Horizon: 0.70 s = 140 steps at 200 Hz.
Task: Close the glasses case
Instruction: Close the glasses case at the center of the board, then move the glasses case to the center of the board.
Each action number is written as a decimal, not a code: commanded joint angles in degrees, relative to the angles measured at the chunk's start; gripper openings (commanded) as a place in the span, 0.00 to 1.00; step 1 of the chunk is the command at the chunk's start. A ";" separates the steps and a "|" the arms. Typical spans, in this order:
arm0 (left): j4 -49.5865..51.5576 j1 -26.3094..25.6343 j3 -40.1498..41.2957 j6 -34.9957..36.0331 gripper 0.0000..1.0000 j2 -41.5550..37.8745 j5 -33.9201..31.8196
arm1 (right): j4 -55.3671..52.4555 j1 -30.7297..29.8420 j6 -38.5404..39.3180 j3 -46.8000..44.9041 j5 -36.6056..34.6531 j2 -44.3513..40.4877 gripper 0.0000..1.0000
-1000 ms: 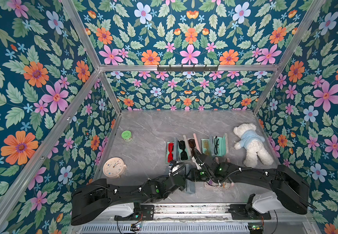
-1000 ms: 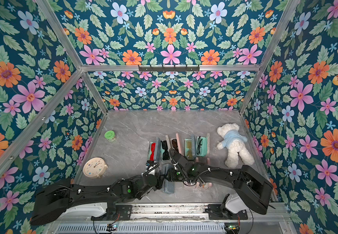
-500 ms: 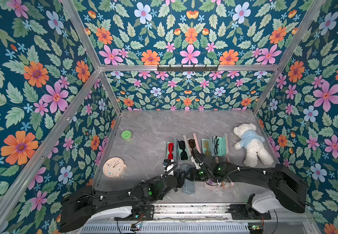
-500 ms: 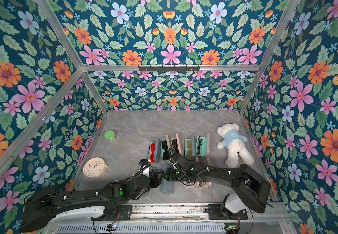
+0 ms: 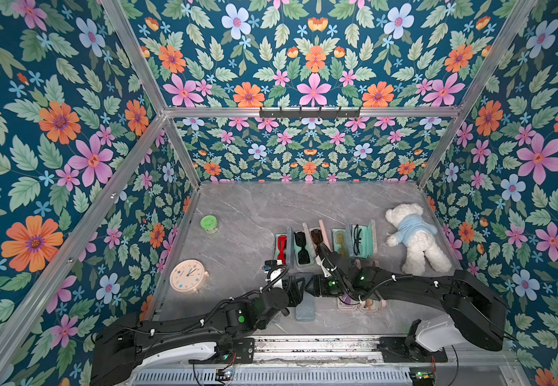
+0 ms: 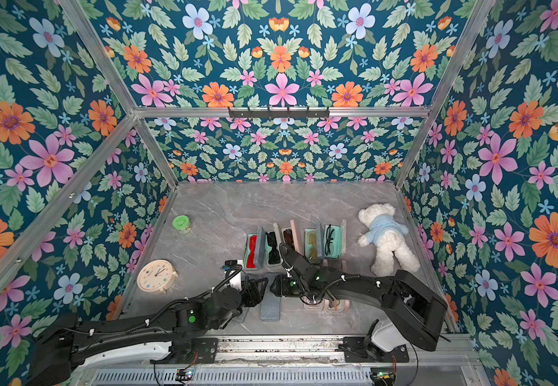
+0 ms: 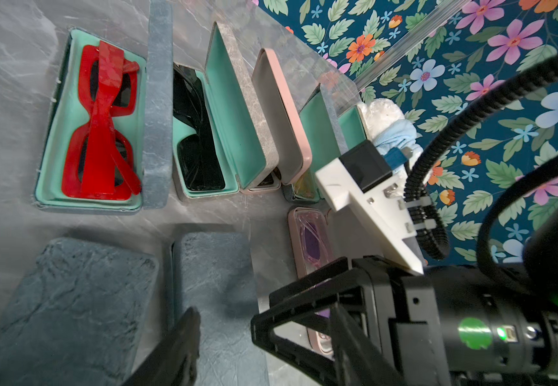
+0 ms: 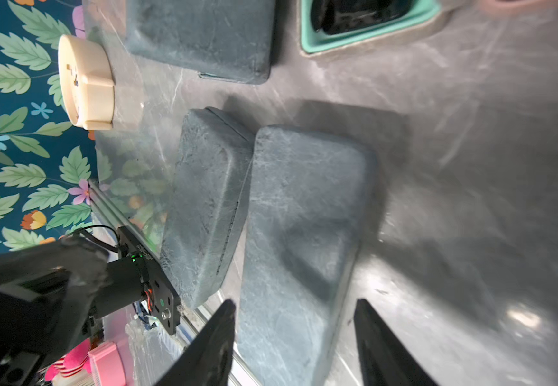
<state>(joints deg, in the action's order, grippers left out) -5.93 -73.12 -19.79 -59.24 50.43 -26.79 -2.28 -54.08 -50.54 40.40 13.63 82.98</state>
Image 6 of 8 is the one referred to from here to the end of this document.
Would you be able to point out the grey case with red glasses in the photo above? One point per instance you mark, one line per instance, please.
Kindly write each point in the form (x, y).
(260, 248)

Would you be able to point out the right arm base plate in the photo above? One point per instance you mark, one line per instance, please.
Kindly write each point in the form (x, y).
(359, 350)

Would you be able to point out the green lidded small jar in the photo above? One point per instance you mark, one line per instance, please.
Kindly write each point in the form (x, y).
(182, 224)

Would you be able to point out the grey case with white glasses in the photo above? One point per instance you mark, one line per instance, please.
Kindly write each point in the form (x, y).
(242, 317)

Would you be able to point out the pink case with brown glasses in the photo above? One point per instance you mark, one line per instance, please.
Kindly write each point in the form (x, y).
(287, 235)

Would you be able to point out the black hook rack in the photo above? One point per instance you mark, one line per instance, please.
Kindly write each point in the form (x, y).
(272, 113)

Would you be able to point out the cream analog clock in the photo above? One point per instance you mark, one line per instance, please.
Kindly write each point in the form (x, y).
(156, 277)

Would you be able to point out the aluminium front rail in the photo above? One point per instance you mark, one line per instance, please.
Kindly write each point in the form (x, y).
(297, 350)

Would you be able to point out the green case with black glasses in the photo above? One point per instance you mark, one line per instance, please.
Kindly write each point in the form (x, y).
(334, 240)

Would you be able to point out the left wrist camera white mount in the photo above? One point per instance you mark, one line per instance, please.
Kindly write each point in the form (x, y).
(233, 273)

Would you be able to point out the white teddy bear blue shirt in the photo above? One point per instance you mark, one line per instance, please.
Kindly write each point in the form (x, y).
(388, 237)

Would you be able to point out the grey case with yellow glasses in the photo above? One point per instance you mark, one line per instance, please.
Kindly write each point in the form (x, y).
(271, 304)

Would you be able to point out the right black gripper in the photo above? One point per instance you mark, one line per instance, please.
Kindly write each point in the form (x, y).
(293, 263)

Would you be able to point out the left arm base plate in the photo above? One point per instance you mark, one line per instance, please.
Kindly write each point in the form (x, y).
(194, 351)

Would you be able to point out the grey case with black glasses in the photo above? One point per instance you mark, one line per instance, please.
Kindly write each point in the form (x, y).
(273, 256)

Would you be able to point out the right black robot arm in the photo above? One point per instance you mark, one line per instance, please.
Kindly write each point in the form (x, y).
(415, 310)

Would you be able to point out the green case with olive glasses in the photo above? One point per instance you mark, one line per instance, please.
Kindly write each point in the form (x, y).
(313, 244)

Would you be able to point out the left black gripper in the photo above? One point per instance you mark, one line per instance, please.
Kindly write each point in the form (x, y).
(248, 293)

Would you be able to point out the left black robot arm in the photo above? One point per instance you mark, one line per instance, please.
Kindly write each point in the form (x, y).
(69, 343)

